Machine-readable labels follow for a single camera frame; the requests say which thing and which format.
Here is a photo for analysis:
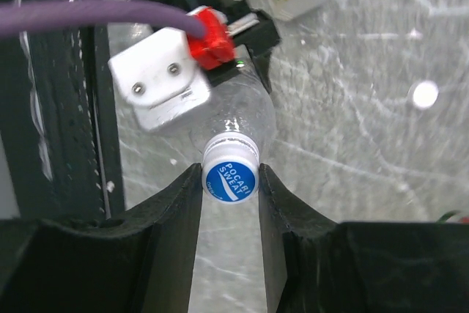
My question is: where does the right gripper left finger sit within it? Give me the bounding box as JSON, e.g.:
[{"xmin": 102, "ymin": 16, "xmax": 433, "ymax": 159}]
[{"xmin": 1, "ymin": 163, "xmax": 202, "ymax": 312}]

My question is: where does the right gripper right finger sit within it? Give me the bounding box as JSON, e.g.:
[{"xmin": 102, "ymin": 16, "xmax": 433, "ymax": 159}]
[{"xmin": 259, "ymin": 165, "xmax": 468, "ymax": 312}]

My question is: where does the clear plastic bottle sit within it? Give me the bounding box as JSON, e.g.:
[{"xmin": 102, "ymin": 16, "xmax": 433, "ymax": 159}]
[{"xmin": 189, "ymin": 71, "xmax": 276, "ymax": 169}]

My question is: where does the blue bottle cap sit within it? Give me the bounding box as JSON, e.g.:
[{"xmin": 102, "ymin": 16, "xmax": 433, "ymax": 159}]
[{"xmin": 202, "ymin": 132, "xmax": 260, "ymax": 205}]

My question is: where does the white bottle cap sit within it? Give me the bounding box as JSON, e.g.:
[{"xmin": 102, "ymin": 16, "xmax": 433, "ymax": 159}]
[{"xmin": 409, "ymin": 81, "xmax": 439, "ymax": 110}]

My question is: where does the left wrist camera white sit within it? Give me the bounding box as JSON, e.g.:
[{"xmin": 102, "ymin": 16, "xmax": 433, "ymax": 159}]
[{"xmin": 108, "ymin": 27, "xmax": 212, "ymax": 133}]

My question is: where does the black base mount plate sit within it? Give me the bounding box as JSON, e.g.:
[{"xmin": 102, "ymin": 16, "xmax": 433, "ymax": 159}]
[{"xmin": 0, "ymin": 0, "xmax": 128, "ymax": 221}]

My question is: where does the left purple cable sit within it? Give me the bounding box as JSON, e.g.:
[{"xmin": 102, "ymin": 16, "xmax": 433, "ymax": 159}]
[{"xmin": 0, "ymin": 0, "xmax": 206, "ymax": 40}]

